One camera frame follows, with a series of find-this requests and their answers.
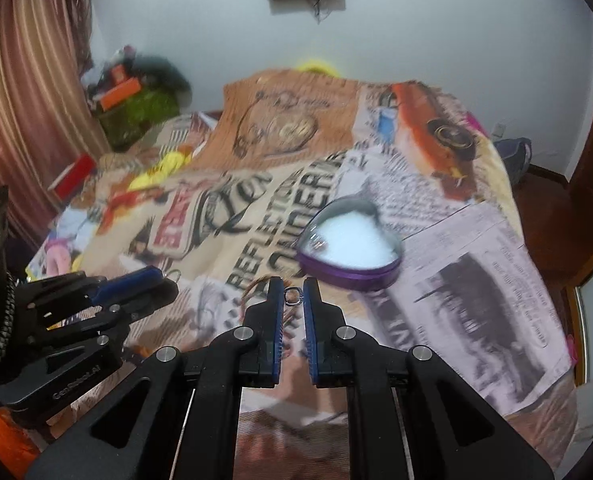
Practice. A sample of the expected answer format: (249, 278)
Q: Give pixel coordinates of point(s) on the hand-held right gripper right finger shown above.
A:
(310, 325)

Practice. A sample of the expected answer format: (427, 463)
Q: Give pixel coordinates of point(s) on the green bag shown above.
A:
(135, 110)

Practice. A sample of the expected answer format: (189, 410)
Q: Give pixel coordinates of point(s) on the yellow pillow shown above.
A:
(317, 66)

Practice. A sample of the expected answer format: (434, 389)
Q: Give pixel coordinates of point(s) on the striped pink curtain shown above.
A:
(31, 110)

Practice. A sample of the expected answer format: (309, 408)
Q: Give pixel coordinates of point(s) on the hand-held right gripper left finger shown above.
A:
(278, 317)

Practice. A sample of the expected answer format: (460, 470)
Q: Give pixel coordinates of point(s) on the orange cloth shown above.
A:
(4, 437)

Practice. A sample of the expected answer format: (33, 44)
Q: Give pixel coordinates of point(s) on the orange box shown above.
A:
(120, 92)

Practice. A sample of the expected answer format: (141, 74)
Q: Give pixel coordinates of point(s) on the printed blanket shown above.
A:
(326, 185)

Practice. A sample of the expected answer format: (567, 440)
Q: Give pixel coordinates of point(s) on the red box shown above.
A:
(71, 175)

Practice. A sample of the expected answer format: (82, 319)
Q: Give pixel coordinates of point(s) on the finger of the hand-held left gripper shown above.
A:
(126, 283)
(149, 296)

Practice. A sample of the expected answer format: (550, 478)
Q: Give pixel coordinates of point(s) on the yellow cloth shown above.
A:
(162, 166)

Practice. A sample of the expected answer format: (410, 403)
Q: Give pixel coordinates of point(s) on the purple heart-shaped jewelry box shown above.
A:
(349, 247)

